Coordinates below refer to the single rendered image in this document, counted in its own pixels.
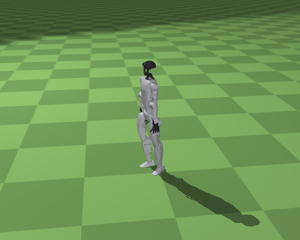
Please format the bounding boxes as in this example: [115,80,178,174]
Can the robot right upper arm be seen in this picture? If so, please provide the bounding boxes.
[138,76,144,98]

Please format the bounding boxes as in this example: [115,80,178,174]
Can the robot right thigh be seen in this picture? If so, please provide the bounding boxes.
[137,112,151,145]

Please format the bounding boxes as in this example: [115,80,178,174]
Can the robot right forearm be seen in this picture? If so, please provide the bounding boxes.
[139,97,146,112]

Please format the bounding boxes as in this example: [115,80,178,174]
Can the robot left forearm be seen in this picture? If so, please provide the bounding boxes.
[151,102,158,124]

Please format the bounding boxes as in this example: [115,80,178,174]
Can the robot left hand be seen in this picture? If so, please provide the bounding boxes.
[150,120,160,134]

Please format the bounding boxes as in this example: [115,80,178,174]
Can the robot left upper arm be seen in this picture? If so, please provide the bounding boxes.
[149,82,159,108]

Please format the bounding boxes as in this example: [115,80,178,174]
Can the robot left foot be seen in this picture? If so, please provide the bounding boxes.
[152,165,165,176]

